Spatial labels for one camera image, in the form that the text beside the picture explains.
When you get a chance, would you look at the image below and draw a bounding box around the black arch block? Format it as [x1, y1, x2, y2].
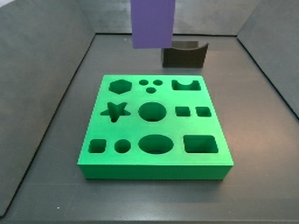
[161, 41, 209, 68]

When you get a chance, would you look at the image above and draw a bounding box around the purple flat gripper finger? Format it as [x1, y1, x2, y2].
[131, 0, 175, 49]

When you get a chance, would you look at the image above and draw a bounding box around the green shape sorter board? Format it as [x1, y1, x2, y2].
[77, 74, 233, 179]

